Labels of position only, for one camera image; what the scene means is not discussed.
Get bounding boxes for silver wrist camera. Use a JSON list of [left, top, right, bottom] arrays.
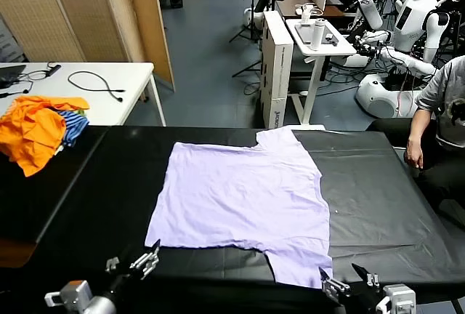
[[44, 279, 92, 308], [376, 283, 417, 314]]

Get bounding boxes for thin black earphone cable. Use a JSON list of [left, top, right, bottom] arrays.
[[0, 80, 33, 99]]

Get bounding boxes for black looped cable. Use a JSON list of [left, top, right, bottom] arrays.
[[68, 71, 126, 103]]

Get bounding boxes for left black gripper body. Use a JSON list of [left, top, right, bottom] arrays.
[[105, 268, 146, 299]]

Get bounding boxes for lavender t-shirt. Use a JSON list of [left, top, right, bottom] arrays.
[[144, 126, 334, 290]]

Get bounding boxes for black tripod stand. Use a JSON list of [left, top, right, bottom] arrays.
[[228, 0, 264, 44]]

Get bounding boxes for white table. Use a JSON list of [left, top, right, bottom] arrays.
[[0, 61, 167, 127]]

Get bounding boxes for blue striped garment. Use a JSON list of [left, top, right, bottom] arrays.
[[54, 109, 90, 148]]

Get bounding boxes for black laptop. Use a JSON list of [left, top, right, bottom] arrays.
[[0, 64, 27, 89]]

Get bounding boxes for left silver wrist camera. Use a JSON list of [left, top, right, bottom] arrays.
[[44, 279, 92, 308]]

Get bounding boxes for small white robot base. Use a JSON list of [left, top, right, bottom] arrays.
[[242, 7, 264, 27]]

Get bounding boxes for right gripper silver black finger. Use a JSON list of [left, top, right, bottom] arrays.
[[318, 266, 352, 299], [351, 262, 381, 288]]

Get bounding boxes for black cable with adapter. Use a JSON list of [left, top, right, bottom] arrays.
[[14, 61, 62, 82]]

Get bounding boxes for seated person grey t-shirt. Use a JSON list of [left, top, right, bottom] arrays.
[[365, 55, 465, 220]]

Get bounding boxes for wooden folding screen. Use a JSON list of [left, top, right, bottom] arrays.
[[0, 0, 176, 92]]

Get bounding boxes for white standing desk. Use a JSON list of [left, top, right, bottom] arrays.
[[286, 17, 357, 132]]

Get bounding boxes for person's right forearm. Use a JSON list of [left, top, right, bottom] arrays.
[[406, 108, 433, 144]]

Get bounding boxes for white humanoid robot black screen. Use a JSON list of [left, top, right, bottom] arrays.
[[341, 0, 451, 118]]

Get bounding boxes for white headset on stand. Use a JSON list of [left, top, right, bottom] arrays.
[[294, 2, 324, 24]]

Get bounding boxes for person's right hand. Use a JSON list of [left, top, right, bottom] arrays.
[[405, 138, 425, 170]]

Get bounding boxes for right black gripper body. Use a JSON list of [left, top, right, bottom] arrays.
[[343, 281, 386, 311]]

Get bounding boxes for orange garment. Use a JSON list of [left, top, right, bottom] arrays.
[[0, 94, 91, 178]]

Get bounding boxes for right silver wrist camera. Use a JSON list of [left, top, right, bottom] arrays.
[[376, 283, 417, 314]]

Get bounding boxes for black table cover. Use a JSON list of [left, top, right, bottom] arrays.
[[34, 126, 465, 295]]

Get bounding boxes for white bottle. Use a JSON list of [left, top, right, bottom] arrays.
[[309, 17, 327, 51]]

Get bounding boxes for tall white cardboard box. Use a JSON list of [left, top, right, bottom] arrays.
[[259, 10, 294, 129]]

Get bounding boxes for grey tablet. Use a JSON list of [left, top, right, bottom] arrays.
[[294, 23, 339, 45]]

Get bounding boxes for brown wooden desk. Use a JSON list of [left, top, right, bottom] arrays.
[[275, 0, 359, 19]]

